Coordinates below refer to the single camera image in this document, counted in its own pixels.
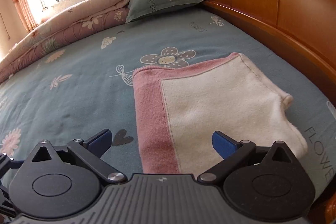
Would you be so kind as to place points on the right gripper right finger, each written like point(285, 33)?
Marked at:
point(233, 153)

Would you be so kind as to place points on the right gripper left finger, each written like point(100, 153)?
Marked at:
point(88, 153)

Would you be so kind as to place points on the pink and cream sweater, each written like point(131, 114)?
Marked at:
point(178, 110)

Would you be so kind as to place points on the teal floral bed sheet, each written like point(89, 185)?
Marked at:
point(85, 87)

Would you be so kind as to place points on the folded pink floral quilt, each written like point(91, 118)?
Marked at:
point(72, 24)

